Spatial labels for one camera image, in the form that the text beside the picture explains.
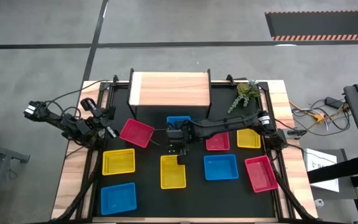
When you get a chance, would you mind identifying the yellow slotted plastic basket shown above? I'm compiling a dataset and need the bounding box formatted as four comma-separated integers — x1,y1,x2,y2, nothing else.
101,148,136,176
236,128,262,149
160,154,187,190

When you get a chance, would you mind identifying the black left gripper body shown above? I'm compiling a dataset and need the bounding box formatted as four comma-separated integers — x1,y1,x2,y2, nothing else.
88,108,107,138

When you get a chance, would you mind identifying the black table mat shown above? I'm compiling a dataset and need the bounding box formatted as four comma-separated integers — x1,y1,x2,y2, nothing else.
92,83,277,218

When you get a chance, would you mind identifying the artificial succulent plant in pot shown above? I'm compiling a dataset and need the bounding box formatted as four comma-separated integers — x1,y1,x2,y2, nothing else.
227,79,262,115

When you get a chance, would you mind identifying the small black bracket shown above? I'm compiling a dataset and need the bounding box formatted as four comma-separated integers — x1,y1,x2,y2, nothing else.
286,129,308,138

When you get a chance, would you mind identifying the white paper sheet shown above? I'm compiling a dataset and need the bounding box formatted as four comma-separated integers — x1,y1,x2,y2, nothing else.
303,147,341,193

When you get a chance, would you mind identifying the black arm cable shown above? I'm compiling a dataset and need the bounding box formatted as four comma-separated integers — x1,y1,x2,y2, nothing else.
44,79,115,105

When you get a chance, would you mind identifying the black aluminium rig frame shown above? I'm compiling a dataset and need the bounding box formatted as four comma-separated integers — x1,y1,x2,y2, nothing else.
50,73,321,224

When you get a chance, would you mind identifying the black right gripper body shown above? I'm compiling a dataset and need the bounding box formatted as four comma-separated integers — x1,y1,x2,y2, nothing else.
166,121,195,146

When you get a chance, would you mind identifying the red slotted plastic basket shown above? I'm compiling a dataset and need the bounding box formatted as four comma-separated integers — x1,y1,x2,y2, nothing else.
205,132,231,152
244,155,279,194
119,118,155,149

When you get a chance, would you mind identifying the blue slotted plastic basket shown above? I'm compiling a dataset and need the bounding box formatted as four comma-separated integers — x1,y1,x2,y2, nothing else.
203,154,239,181
166,115,192,130
100,182,137,216

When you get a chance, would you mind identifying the yellow cable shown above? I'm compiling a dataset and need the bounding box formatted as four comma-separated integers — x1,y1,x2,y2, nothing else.
289,100,351,124

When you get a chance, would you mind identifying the black floor cable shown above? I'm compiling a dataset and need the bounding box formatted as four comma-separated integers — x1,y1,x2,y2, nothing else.
290,98,352,138

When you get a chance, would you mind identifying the black power adapter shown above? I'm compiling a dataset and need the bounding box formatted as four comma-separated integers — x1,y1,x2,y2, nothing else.
324,96,345,109

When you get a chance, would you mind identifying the black mat with orange stripes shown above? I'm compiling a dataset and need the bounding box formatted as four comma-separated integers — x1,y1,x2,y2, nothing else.
265,10,358,42

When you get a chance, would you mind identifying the wooden shelf with black frame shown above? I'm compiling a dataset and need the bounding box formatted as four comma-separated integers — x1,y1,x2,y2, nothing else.
126,68,214,121

